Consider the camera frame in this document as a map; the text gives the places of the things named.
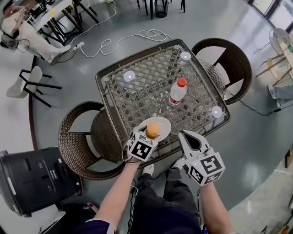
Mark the round wooden side table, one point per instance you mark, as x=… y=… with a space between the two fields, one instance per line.
x=272 y=61

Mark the white desk with black legs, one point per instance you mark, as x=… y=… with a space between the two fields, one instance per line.
x=57 y=9

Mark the person's white shoe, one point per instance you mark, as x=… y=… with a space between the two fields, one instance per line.
x=179 y=163
x=148 y=169

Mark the white round plate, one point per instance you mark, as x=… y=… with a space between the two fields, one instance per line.
x=164 y=127

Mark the clear red-capped water bottle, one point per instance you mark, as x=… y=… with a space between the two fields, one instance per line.
x=177 y=93

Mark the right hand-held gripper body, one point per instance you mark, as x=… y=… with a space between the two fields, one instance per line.
x=208 y=166

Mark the person's dark trousers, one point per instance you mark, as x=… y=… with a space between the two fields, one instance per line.
x=160 y=205

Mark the person's right forearm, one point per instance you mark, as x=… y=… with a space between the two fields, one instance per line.
x=215 y=205

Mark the person's navy shirt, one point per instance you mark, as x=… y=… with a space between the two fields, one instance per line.
x=96 y=227

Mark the grey-top black-legged table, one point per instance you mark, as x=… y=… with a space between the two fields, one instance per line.
x=151 y=9

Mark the person's right white shoe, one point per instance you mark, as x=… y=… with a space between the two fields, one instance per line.
x=179 y=163

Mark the person's left forearm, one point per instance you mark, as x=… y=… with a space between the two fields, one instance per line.
x=116 y=194

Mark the white chair with black legs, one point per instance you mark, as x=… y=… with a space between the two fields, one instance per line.
x=34 y=75

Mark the orange fruit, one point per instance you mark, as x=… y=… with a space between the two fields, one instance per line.
x=153 y=129

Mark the dark wicker armchair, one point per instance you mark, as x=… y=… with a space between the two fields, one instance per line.
x=238 y=61
x=103 y=137

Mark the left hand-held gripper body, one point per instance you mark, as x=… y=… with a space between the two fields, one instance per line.
x=142 y=149

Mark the person's left white shoe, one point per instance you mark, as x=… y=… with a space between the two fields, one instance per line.
x=148 y=169

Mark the black wheeled machine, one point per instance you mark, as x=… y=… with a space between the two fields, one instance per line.
x=34 y=178

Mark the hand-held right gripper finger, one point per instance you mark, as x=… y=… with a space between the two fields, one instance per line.
x=202 y=141
x=185 y=146

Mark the white power strip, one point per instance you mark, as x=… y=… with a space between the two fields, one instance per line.
x=79 y=45

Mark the glass-top dark wicker table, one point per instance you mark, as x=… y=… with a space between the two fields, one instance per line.
x=146 y=96

